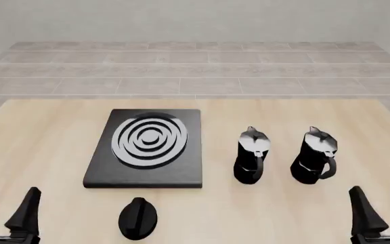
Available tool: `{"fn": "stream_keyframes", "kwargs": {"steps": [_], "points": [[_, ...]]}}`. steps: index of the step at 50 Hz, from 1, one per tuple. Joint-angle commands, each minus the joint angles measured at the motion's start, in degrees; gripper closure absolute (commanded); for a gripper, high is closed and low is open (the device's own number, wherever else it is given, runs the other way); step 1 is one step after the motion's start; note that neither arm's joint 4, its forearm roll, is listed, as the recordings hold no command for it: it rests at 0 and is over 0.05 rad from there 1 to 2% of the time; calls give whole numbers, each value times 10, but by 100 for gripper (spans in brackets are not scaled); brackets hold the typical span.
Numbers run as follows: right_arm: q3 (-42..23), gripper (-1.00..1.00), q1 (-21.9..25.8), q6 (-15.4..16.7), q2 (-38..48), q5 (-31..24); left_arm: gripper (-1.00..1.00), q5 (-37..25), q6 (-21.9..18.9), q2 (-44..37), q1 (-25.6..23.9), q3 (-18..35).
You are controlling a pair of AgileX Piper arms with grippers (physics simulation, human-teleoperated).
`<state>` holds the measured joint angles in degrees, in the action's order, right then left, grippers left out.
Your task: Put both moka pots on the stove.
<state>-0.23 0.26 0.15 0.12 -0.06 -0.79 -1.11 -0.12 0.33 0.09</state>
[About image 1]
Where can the round black stove knob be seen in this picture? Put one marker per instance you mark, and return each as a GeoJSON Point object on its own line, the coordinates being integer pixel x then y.
{"type": "Point", "coordinates": [137, 219]}

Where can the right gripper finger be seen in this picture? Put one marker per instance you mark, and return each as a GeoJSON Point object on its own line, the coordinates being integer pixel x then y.
{"type": "Point", "coordinates": [366, 216]}

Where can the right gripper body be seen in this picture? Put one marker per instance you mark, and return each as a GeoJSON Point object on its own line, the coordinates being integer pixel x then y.
{"type": "Point", "coordinates": [381, 240]}

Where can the black moka pot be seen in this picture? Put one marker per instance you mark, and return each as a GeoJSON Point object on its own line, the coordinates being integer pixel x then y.
{"type": "Point", "coordinates": [251, 162]}
{"type": "Point", "coordinates": [311, 165]}

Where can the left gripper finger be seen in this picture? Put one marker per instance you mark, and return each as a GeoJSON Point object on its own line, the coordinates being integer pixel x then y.
{"type": "Point", "coordinates": [25, 213]}

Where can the flat black stove plate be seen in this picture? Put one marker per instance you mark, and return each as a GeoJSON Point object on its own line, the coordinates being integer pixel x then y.
{"type": "Point", "coordinates": [168, 175]}

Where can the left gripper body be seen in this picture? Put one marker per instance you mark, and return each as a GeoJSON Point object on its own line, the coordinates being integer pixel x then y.
{"type": "Point", "coordinates": [12, 239]}

